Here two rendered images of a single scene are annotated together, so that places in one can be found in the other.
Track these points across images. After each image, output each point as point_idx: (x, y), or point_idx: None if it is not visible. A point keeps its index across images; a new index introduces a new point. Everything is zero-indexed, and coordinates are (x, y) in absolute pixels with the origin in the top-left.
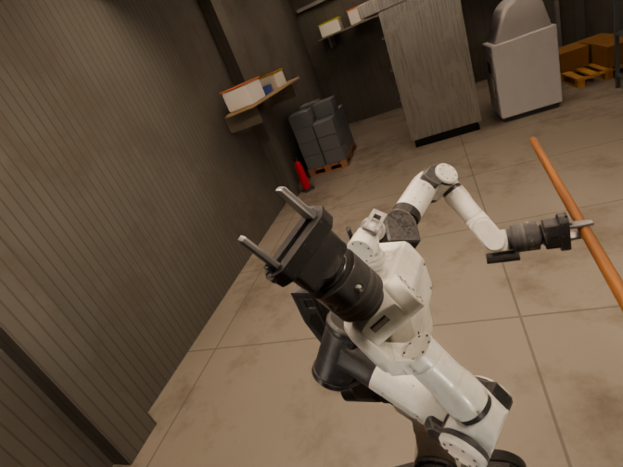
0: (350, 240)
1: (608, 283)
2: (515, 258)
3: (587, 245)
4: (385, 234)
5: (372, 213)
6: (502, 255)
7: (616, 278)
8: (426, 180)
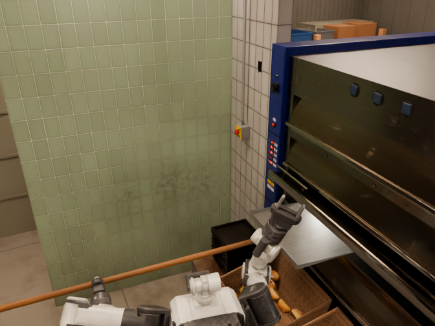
0: (217, 278)
1: (151, 270)
2: None
3: (116, 279)
4: (159, 319)
5: (192, 273)
6: None
7: (149, 266)
8: (92, 303)
